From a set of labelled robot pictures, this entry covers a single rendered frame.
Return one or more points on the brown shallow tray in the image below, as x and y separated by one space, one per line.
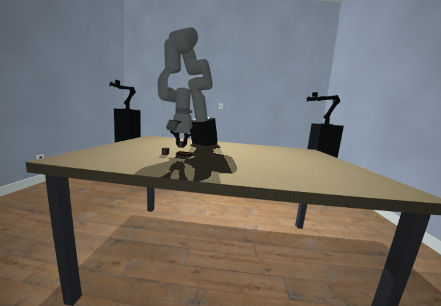
183 153

